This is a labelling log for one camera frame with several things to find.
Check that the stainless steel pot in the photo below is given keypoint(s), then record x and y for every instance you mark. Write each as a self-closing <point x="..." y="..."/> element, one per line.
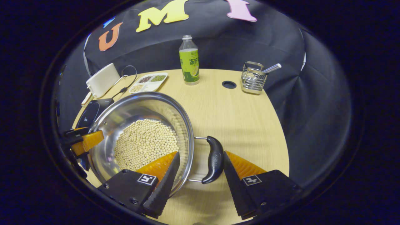
<point x="131" y="109"/>

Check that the white toaster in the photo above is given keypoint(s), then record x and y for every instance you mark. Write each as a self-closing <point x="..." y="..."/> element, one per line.
<point x="103" y="81"/>

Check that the green label drink bottle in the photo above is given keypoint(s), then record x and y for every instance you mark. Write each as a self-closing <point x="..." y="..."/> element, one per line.
<point x="189" y="65"/>

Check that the pile of soybeans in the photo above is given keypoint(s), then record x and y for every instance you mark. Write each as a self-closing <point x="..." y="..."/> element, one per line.
<point x="145" y="143"/>

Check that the white divided bean tray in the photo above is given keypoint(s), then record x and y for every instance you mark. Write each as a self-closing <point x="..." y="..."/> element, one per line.
<point x="150" y="84"/>

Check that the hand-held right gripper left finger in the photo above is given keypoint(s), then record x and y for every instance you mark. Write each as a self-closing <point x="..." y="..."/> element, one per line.
<point x="164" y="187"/>

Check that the black induction cooktop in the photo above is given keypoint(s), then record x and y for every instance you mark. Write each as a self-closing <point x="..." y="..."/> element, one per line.
<point x="90" y="114"/>

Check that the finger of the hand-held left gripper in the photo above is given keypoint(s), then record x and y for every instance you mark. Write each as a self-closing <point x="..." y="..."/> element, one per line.
<point x="75" y="130"/>
<point x="90" y="141"/>

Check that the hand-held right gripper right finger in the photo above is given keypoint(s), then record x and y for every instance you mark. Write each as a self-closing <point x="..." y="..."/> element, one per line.
<point x="237" y="190"/>

